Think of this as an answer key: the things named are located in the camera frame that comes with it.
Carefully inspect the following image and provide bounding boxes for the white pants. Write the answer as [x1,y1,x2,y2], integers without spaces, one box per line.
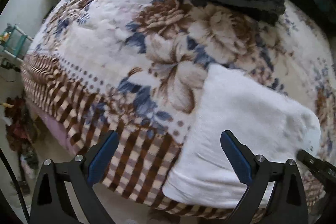
[162,64,321,209]

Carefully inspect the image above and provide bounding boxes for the dark red clothes pile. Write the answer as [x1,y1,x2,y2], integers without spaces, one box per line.
[3,96,40,188]

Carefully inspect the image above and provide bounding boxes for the pink quilted mattress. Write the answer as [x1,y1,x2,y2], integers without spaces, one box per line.
[36,108,74,155]

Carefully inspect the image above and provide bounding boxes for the teal white rack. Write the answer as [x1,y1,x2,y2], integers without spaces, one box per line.
[1,23,33,61]

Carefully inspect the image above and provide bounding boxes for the floral fleece blanket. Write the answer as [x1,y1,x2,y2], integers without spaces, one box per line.
[21,0,335,218]

